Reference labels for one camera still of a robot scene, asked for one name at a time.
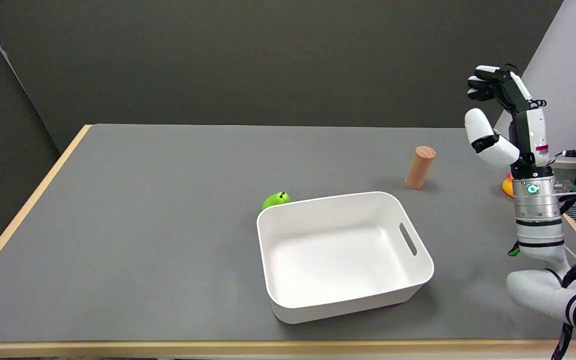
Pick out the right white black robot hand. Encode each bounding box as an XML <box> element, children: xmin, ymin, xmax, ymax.
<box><xmin>464</xmin><ymin>63</ymin><xmax>552</xmax><ymax>179</ymax></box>

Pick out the wooden cylinder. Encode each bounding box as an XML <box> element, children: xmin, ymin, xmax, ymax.
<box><xmin>404</xmin><ymin>145</ymin><xmax>437</xmax><ymax>190</ymax></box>

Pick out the white plastic bin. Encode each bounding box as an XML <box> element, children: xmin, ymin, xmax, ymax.
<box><xmin>256</xmin><ymin>191</ymin><xmax>435</xmax><ymax>325</ymax></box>

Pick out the green toy apple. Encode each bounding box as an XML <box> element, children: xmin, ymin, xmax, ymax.
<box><xmin>261</xmin><ymin>191</ymin><xmax>292</xmax><ymax>210</ymax></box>

